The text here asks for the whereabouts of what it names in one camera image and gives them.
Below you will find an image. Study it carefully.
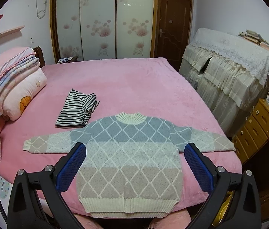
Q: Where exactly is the blue beige diamond sweater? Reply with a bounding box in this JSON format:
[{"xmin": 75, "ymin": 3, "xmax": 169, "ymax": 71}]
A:
[{"xmin": 23, "ymin": 113, "xmax": 234, "ymax": 218}]

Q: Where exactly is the wooden drawer desk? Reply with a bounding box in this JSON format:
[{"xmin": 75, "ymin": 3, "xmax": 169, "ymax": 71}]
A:
[{"xmin": 232, "ymin": 99, "xmax": 269, "ymax": 163}]

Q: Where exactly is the folded pink cartoon quilt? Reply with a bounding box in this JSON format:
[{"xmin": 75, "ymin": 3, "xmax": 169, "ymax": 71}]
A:
[{"xmin": 0, "ymin": 67, "xmax": 47, "ymax": 121}]

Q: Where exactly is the folded black white striped garment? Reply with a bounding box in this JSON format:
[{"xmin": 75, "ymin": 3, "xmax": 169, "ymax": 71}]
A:
[{"xmin": 55, "ymin": 89, "xmax": 99, "ymax": 128}]

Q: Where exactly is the cream cloth covered piano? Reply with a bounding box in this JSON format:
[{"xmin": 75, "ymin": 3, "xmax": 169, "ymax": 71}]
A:
[{"xmin": 179, "ymin": 46, "xmax": 269, "ymax": 137}]

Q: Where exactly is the folded pastel striped blanket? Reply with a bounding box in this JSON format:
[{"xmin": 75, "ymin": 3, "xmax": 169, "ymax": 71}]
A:
[{"xmin": 0, "ymin": 47, "xmax": 40, "ymax": 94}]

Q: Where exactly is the white lace cover cloth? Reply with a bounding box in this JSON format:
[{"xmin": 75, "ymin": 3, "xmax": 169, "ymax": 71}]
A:
[{"xmin": 190, "ymin": 28, "xmax": 269, "ymax": 86}]

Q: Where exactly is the pink fleece bed blanket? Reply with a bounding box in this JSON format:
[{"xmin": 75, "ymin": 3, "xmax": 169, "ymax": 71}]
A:
[{"xmin": 0, "ymin": 57, "xmax": 244, "ymax": 218}]

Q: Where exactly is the dark wooden headboard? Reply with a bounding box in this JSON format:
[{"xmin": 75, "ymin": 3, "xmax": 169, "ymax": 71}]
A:
[{"xmin": 33, "ymin": 47, "xmax": 46, "ymax": 68}]

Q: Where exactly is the stack of books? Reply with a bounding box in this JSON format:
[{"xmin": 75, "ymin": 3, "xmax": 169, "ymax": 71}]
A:
[{"xmin": 238, "ymin": 30, "xmax": 269, "ymax": 51}]

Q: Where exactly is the floral sliding door wardrobe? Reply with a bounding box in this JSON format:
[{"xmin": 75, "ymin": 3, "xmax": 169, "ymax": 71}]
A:
[{"xmin": 49, "ymin": 0, "xmax": 158, "ymax": 61}]

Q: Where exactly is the dark brown wooden door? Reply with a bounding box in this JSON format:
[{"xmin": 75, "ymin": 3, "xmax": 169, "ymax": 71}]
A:
[{"xmin": 155, "ymin": 0, "xmax": 192, "ymax": 71}]

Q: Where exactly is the pink wall shelf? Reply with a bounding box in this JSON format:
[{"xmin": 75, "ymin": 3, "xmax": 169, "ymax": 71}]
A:
[{"xmin": 0, "ymin": 25, "xmax": 25, "ymax": 39}]

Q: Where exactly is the white power cable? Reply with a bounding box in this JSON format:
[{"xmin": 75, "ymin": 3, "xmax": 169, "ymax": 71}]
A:
[{"xmin": 35, "ymin": 0, "xmax": 48, "ymax": 20}]

